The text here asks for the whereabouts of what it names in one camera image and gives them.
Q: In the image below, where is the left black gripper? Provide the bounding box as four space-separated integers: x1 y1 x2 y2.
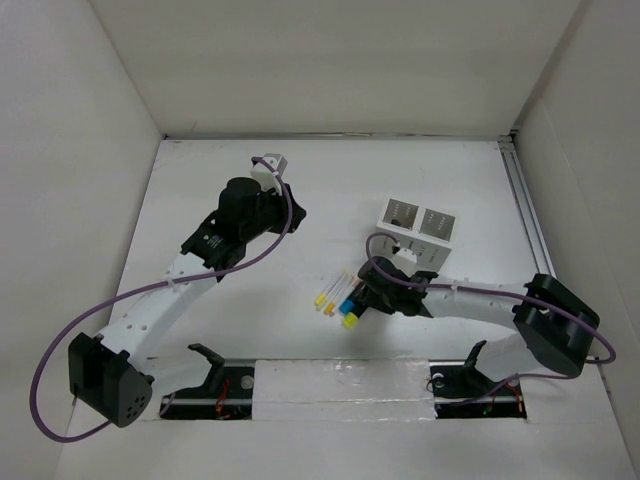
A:
241 181 305 243

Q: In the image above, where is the blue cap black marker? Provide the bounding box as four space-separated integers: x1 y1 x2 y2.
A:
338 287 361 316

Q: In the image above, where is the pink cap white pen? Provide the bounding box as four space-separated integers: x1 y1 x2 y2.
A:
330 277 360 317

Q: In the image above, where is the yellow-green cap black marker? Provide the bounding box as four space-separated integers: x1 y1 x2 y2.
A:
342 307 365 330

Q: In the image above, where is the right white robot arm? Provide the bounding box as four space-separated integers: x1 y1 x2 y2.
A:
353 256 600 398

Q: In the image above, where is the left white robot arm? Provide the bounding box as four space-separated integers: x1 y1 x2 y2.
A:
68 174 306 428

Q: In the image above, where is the white slotted desk organizer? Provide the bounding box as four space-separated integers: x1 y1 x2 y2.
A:
375 198 456 272

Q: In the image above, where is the orange-yellow cap white pen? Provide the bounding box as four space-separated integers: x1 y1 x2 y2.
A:
322 270 351 316

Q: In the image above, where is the yellow cap white pen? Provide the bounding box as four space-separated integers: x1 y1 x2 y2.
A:
314 269 346 310

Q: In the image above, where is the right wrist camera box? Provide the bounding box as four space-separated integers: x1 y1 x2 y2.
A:
391 247 418 277

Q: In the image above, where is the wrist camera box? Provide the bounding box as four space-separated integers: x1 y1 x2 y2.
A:
391 247 418 277
250 153 288 191

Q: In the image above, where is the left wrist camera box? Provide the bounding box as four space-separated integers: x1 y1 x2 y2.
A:
250 153 288 191

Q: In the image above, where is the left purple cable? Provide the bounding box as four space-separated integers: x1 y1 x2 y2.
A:
30 156 294 444

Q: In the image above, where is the purple cable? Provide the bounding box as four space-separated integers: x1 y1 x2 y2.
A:
365 231 617 401
30 156 294 444

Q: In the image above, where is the aluminium rail right side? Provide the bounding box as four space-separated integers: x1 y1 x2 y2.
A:
498 136 556 276

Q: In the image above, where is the front metal rail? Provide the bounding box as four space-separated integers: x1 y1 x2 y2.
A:
164 359 526 422

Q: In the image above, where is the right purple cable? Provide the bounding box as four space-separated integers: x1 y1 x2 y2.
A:
365 231 617 401

